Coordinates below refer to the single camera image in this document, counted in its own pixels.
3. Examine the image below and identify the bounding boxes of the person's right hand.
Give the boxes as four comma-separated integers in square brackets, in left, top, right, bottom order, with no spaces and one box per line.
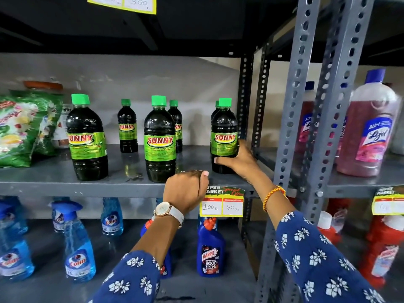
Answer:
[214,139,263,184]

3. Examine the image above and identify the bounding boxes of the person's left hand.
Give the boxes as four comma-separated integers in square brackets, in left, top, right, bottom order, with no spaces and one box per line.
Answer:
[163,170,210,215]

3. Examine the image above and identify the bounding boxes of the dark green-capped cleaner bottle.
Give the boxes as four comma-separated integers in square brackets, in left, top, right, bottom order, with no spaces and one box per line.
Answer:
[210,98,239,175]

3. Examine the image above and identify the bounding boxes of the person's left forearm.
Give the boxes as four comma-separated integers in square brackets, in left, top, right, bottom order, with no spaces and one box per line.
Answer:
[92,214,183,303]

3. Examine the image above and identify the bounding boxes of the person's right forearm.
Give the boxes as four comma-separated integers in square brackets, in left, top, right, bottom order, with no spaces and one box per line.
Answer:
[251,170,387,303]

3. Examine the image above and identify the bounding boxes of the yellow price tag green header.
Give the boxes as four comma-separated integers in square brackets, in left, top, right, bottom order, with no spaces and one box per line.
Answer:
[371,185,404,216]
[199,186,246,218]

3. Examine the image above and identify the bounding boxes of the blue toilet cleaner bottle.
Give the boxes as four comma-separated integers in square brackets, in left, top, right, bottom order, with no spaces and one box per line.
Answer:
[197,217,226,278]
[140,219,173,279]

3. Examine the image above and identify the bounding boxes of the pink floor cleaner bottle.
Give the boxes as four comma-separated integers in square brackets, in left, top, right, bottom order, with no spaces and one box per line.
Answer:
[335,68,403,178]
[294,81,320,155]
[334,115,349,156]

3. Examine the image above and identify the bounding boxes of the blue glass cleaner spray bottle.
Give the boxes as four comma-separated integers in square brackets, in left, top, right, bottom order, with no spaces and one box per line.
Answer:
[50,196,72,233]
[50,201,97,284]
[0,214,35,282]
[0,197,29,236]
[100,197,124,236]

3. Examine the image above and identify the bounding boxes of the grey metal shelving rack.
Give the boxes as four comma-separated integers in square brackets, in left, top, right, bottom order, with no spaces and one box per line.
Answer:
[251,0,404,303]
[0,0,322,303]

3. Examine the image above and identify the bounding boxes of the red toilet cleaner bottle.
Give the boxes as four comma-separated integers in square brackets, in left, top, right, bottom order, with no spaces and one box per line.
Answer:
[359,214,404,290]
[316,211,343,245]
[326,198,351,234]

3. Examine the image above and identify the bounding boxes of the group of dark green-capped bottles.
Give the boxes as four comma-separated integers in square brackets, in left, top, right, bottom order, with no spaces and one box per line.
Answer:
[66,93,220,183]

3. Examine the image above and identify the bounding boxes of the white container with orange lid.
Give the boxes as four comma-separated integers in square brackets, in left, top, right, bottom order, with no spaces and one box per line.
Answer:
[23,80,73,149]

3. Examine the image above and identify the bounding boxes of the green detergent powder packet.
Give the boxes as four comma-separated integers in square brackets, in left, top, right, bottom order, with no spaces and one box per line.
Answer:
[9,90,64,157]
[0,94,52,168]

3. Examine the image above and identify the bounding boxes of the yellow paper price tag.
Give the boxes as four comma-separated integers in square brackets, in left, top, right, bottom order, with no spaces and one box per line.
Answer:
[87,0,157,15]

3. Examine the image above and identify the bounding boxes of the white strap wristwatch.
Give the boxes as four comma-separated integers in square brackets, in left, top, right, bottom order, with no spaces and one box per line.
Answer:
[153,202,185,229]

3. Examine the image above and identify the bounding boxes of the orange thread bracelet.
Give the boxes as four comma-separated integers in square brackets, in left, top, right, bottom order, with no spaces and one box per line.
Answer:
[262,185,287,213]

